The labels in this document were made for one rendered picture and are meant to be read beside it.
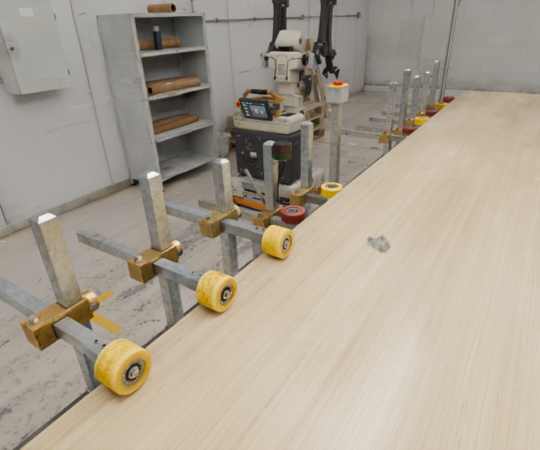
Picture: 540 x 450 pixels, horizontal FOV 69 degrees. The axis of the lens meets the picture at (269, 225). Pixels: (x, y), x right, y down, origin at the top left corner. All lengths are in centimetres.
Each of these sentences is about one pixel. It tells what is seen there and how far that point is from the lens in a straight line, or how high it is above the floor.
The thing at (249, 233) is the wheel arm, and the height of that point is 95.
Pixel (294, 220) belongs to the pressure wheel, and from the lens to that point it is 128.
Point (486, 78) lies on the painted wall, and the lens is 886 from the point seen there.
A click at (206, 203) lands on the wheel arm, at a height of 86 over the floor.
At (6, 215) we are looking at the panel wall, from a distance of 378.
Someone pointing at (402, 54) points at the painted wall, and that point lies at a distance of 914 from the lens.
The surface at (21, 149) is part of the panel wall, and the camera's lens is 374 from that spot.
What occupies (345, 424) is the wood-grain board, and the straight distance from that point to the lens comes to 70.
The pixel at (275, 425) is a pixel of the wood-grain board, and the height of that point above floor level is 90.
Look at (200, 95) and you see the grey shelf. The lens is 453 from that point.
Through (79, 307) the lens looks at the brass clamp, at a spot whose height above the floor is 96.
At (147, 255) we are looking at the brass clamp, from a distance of 100.
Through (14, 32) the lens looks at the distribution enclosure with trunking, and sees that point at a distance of 347.
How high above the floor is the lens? 146
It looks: 27 degrees down
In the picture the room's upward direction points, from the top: 2 degrees counter-clockwise
